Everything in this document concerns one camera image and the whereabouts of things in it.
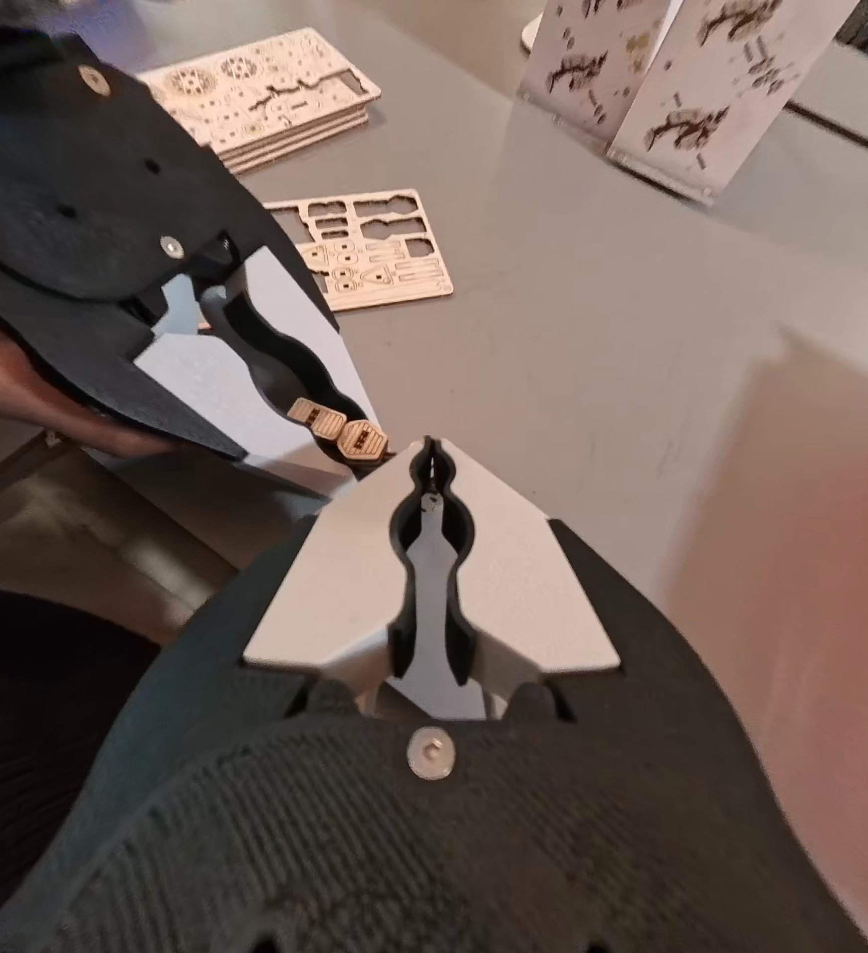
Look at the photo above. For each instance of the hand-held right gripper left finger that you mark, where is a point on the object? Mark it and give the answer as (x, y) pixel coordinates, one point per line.
(329, 595)

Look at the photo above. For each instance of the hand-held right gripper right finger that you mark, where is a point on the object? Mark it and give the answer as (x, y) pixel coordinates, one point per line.
(538, 595)

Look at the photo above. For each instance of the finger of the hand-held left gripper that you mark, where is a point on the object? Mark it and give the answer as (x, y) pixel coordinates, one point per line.
(296, 305)
(195, 372)

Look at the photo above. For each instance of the small wooden model assembly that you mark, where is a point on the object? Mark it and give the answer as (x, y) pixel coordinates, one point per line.
(359, 441)

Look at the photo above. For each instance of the grey desk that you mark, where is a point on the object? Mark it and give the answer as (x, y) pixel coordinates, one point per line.
(590, 335)

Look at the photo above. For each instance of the person's left hand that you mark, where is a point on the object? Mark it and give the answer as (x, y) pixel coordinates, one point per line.
(2, 380)

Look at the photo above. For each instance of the wooden puzzle sheet with cutouts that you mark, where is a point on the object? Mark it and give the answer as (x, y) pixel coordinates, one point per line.
(404, 279)

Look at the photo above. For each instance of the stack of wooden puzzle sheets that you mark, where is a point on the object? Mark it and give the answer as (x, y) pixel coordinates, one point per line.
(270, 97)

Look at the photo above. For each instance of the person's black knit sweater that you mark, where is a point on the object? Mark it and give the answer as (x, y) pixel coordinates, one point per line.
(24, 715)

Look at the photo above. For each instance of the white round object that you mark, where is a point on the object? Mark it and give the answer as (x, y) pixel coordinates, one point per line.
(530, 33)

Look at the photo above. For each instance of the white printed box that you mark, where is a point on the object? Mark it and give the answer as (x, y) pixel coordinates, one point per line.
(724, 97)
(582, 67)

